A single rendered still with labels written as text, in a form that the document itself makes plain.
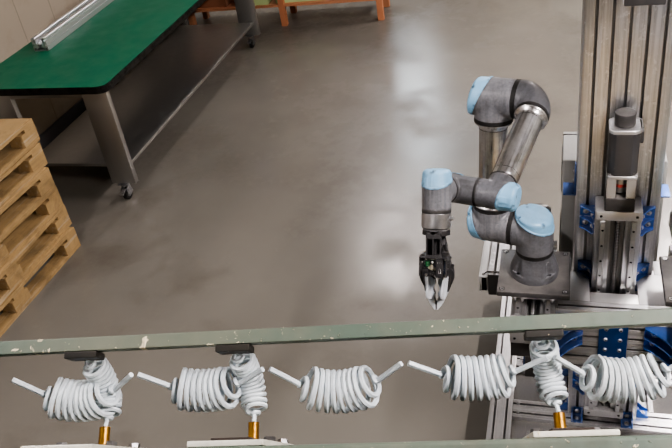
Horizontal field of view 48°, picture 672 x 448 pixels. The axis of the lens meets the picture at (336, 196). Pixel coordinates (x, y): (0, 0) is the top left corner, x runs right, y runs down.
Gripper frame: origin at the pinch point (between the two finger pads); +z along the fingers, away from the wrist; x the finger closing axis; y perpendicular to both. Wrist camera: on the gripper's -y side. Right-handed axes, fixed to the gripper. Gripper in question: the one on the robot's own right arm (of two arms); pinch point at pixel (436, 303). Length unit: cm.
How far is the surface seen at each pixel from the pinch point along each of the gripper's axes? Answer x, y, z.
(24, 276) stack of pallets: -265, -166, 44
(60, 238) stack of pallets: -265, -200, 28
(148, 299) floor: -192, -178, 56
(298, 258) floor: -116, -217, 36
